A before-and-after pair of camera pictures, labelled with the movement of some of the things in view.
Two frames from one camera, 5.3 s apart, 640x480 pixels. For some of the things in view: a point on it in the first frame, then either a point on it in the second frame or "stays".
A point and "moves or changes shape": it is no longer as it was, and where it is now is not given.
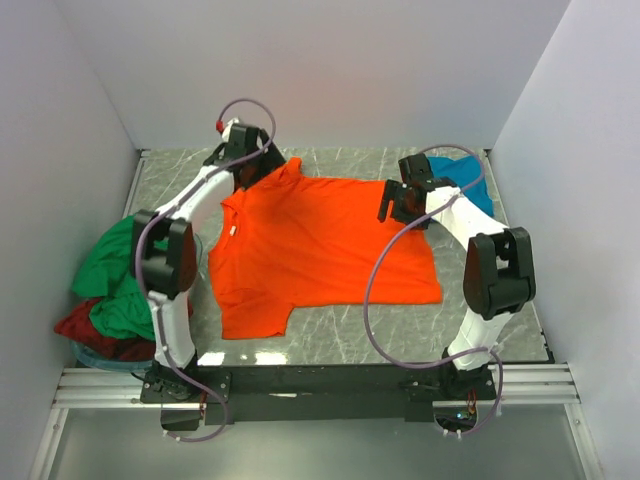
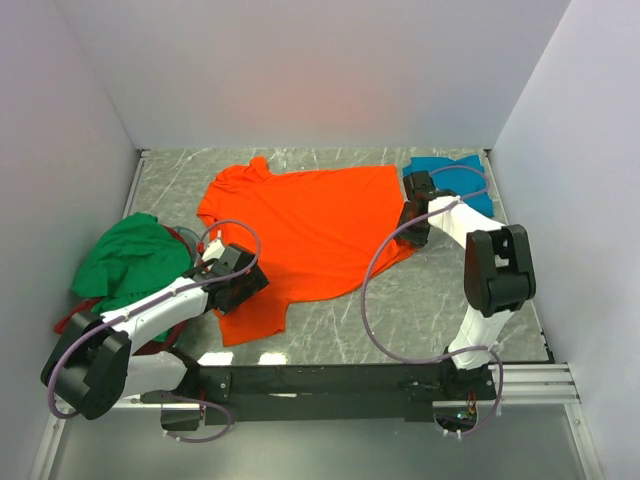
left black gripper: (268, 160) to (254, 280)
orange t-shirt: (283, 241) moves or changes shape
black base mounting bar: (193, 396) stays
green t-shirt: (110, 272) stays
